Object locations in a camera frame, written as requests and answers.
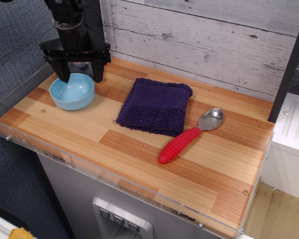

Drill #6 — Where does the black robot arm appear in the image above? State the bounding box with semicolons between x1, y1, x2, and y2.
39;0;111;83

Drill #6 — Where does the purple folded towel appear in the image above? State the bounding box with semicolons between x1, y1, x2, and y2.
116;78;193;137

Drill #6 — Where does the black left frame post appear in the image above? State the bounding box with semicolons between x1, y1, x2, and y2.
84;0;105;50

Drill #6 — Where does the light blue bowl cup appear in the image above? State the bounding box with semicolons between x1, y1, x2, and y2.
49;73;95;111

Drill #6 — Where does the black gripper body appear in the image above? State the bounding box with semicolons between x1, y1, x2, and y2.
39;22;111;65

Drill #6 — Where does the clear acrylic table guard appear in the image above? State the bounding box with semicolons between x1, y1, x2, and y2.
0;34;275;237

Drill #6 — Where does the black frame post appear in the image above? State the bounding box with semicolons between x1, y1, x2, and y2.
84;0;105;50
268;33;299;123

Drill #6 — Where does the red handled metal spoon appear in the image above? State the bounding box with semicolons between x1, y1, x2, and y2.
158;108;224;164

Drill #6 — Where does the white ribbed side unit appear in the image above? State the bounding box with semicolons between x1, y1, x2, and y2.
260;93;299;198

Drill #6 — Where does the grey cabinet with button panel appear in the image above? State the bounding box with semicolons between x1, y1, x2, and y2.
36;152;230;239

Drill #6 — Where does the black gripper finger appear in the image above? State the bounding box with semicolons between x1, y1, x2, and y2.
91;61;104;83
50;61;70;83

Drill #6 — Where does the black right frame post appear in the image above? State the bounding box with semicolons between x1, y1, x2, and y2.
268;33;299;123

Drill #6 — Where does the grey plush elephant toy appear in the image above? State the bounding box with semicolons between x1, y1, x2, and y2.
74;62;94;78

